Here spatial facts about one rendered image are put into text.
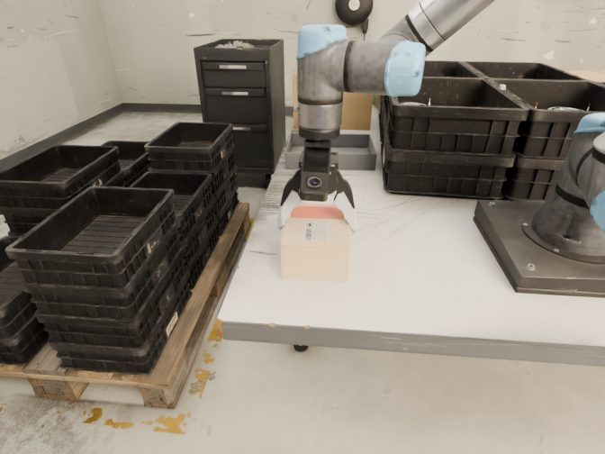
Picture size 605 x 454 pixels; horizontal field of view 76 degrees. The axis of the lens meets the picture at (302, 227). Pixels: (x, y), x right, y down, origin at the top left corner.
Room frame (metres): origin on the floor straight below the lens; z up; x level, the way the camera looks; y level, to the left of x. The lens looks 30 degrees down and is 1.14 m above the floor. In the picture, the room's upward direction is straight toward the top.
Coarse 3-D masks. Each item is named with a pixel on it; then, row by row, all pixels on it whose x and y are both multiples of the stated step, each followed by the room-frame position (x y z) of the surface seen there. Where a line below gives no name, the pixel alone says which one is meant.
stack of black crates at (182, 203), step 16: (144, 176) 1.55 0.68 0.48; (160, 176) 1.59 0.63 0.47; (176, 176) 1.58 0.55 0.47; (192, 176) 1.57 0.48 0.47; (208, 176) 1.55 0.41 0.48; (176, 192) 1.58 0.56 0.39; (192, 192) 1.58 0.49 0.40; (208, 192) 1.51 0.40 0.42; (176, 208) 1.45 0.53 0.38; (192, 208) 1.32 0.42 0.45; (208, 208) 1.47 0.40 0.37; (192, 224) 1.29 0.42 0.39; (208, 224) 1.46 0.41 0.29; (192, 240) 1.28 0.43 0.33; (208, 240) 1.42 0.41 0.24; (192, 256) 1.26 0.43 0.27; (208, 256) 1.41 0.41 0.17; (192, 272) 1.22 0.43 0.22; (192, 288) 1.19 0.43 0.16
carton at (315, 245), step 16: (304, 208) 0.70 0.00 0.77; (320, 208) 0.70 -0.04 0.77; (336, 208) 0.70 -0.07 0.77; (288, 224) 0.63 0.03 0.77; (304, 224) 0.63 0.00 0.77; (320, 224) 0.63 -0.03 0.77; (336, 224) 0.63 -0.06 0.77; (288, 240) 0.58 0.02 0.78; (304, 240) 0.58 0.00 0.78; (320, 240) 0.58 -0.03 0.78; (336, 240) 0.58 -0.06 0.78; (288, 256) 0.56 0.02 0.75; (304, 256) 0.56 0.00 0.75; (320, 256) 0.56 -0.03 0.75; (336, 256) 0.56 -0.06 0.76; (288, 272) 0.56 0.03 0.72; (304, 272) 0.56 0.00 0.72; (320, 272) 0.56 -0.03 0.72; (336, 272) 0.56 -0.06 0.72
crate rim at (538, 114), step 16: (496, 80) 1.24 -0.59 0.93; (512, 80) 1.23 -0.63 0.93; (528, 80) 1.22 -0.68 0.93; (544, 80) 1.22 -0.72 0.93; (560, 80) 1.22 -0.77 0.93; (512, 96) 1.00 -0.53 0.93; (528, 112) 0.88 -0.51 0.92; (544, 112) 0.86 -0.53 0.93; (560, 112) 0.85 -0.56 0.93; (576, 112) 0.85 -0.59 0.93; (592, 112) 0.85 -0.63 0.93
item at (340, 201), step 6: (342, 192) 0.63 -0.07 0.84; (336, 198) 0.63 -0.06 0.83; (342, 198) 0.63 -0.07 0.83; (336, 204) 0.63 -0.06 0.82; (342, 204) 0.63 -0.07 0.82; (348, 204) 0.63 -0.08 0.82; (342, 210) 0.63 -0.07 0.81; (348, 210) 0.63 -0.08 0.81; (354, 210) 0.63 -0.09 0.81; (348, 216) 0.63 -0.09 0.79; (354, 216) 0.63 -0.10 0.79; (348, 222) 0.63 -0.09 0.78; (354, 222) 0.63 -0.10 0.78; (354, 228) 0.63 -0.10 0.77
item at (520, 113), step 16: (464, 80) 1.25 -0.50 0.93; (480, 80) 1.24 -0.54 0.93; (400, 112) 0.90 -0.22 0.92; (416, 112) 0.90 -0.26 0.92; (432, 112) 0.89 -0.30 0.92; (448, 112) 0.89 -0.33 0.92; (464, 112) 0.88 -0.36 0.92; (480, 112) 0.88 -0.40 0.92; (496, 112) 0.87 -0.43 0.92; (512, 112) 0.87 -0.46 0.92
